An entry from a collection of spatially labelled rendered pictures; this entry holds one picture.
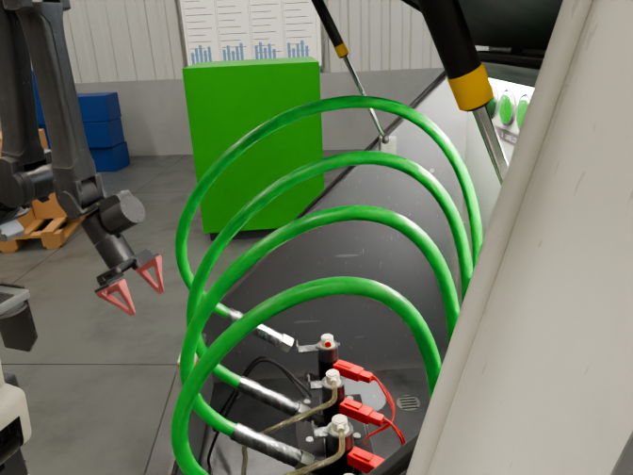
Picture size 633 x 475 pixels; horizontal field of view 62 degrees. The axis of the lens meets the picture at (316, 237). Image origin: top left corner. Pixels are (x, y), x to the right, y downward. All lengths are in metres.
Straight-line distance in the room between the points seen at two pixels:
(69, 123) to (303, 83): 2.90
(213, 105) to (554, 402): 3.75
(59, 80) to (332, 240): 0.56
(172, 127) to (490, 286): 7.30
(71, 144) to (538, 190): 0.94
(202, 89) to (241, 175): 0.67
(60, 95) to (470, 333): 0.90
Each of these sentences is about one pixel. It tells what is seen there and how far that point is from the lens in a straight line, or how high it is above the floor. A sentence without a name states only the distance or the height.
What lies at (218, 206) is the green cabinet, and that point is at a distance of 4.06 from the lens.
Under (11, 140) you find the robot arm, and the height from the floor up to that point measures 1.32.
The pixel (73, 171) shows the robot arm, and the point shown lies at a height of 1.27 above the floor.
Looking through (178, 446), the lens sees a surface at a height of 1.17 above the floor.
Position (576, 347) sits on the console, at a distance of 0.21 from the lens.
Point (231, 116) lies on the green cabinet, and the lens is 3.89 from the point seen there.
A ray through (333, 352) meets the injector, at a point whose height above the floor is 1.10.
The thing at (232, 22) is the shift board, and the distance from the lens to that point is 7.13.
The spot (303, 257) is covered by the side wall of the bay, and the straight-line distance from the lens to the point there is 0.99.
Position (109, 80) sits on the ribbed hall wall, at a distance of 7.75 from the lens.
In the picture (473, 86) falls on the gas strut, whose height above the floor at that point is 1.46.
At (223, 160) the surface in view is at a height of 1.36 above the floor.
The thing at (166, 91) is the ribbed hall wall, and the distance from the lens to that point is 7.47.
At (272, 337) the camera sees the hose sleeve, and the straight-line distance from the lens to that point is 0.70.
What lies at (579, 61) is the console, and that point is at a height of 1.48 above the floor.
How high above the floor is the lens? 1.49
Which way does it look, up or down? 21 degrees down
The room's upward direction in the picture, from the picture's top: 3 degrees counter-clockwise
